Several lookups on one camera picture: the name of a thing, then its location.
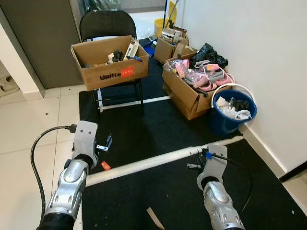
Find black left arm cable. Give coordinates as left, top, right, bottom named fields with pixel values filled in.
left=30, top=125, right=77, bottom=207

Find black crumpled trash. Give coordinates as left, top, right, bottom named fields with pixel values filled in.
left=229, top=97, right=252, bottom=113

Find small white carton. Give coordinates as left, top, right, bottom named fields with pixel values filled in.
left=124, top=38, right=141, bottom=61

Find white crumpled paper trash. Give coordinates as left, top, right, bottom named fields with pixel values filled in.
left=215, top=96, right=252, bottom=120

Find small open cardboard box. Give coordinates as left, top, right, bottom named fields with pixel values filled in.
left=153, top=26, right=197, bottom=64

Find pink straps bundle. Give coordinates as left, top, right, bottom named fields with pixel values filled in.
left=165, top=58, right=236, bottom=92

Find black folding chair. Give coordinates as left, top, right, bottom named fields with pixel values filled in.
left=78, top=10, right=145, bottom=113

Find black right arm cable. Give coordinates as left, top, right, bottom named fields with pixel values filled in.
left=201, top=151, right=252, bottom=216

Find black floor mat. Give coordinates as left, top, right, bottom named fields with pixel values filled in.
left=81, top=139, right=307, bottom=230
left=78, top=53, right=246, bottom=174

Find long white pipe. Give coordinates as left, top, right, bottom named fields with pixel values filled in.
left=85, top=136, right=244, bottom=187

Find large open cardboard box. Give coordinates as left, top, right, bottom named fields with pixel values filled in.
left=162, top=52, right=236, bottom=120

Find cardboard box with Unitree print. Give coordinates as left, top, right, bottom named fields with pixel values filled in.
left=71, top=35, right=150, bottom=92

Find dark grey door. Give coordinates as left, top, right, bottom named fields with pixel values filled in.
left=0, top=0, right=84, bottom=90

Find beige slippers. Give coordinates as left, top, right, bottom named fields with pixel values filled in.
left=0, top=76, right=21, bottom=95

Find blue bucket rubbish bin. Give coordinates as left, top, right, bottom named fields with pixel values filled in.
left=208, top=84, right=258, bottom=137

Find brown cardboard strip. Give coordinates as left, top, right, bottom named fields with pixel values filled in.
left=146, top=207, right=165, bottom=230

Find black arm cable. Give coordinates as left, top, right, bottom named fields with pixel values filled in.
left=30, top=125, right=77, bottom=207
left=201, top=151, right=252, bottom=216

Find yellow mop bucket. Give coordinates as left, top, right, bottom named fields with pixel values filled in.
left=153, top=0, right=178, bottom=39

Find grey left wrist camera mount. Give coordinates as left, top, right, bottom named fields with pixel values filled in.
left=72, top=121, right=100, bottom=159

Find black plastic bag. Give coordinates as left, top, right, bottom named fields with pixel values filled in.
left=191, top=43, right=229, bottom=69

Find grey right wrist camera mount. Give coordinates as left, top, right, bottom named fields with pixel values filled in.
left=199, top=144, right=228, bottom=180

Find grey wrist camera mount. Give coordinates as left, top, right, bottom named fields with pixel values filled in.
left=199, top=144, right=228, bottom=180
left=72, top=121, right=100, bottom=159

